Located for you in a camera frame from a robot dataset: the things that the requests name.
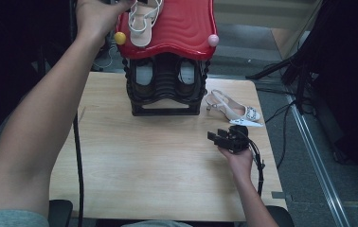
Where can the white slingback heeled shoe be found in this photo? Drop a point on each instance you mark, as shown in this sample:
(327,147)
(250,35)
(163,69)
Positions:
(140,34)
(234,113)

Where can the metal floor rail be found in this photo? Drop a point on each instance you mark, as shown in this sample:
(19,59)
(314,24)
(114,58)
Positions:
(316,160)

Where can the grey tape piece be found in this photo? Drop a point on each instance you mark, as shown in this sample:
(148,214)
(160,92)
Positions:
(279,195)

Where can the black chair armrest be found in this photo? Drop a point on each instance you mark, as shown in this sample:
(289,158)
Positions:
(281,217)
(61,214)

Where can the dark curtain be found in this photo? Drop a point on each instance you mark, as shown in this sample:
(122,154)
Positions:
(350,78)
(6,63)

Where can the red and black shoe rack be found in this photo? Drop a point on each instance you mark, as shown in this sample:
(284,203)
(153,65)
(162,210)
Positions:
(183,28)

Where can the black leather lace-up shoe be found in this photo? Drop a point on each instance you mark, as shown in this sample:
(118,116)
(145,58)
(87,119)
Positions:
(186,77)
(144,78)

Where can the person's left hand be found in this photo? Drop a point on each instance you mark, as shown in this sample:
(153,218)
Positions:
(98,19)

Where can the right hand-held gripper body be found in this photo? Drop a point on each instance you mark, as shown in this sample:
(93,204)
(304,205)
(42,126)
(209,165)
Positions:
(237,140)

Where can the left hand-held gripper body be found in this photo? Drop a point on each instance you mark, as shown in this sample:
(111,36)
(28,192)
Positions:
(140,1)

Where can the black metal stand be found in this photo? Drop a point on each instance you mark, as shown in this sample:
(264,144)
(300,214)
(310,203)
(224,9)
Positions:
(300,85)

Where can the person's right hand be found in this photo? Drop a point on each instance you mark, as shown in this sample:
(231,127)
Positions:
(241,165)

